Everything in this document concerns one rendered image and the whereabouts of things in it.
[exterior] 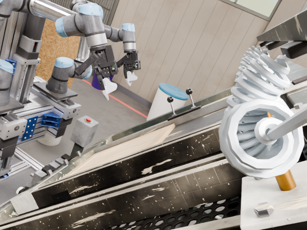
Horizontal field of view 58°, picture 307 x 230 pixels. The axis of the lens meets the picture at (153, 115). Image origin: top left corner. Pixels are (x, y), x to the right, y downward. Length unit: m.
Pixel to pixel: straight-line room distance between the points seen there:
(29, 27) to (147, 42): 3.71
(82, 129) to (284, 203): 1.80
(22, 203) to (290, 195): 1.11
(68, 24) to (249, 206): 0.96
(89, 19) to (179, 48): 4.11
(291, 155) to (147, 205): 0.42
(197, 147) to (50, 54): 2.82
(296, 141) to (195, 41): 4.83
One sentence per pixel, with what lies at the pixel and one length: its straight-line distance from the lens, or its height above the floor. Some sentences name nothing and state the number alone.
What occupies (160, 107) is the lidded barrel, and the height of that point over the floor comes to 0.38.
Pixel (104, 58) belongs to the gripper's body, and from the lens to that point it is 1.10.
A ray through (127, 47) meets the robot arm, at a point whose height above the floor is 1.56.
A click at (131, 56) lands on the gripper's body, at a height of 1.52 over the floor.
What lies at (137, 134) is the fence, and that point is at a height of 1.15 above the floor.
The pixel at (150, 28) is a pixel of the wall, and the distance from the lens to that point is 5.33.
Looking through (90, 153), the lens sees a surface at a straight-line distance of 1.75.
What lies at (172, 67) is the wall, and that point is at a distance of 5.16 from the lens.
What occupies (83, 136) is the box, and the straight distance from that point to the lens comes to 2.03.
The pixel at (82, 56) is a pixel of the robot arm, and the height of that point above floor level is 1.32.
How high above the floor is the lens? 1.86
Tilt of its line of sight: 21 degrees down
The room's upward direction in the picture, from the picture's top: 25 degrees clockwise
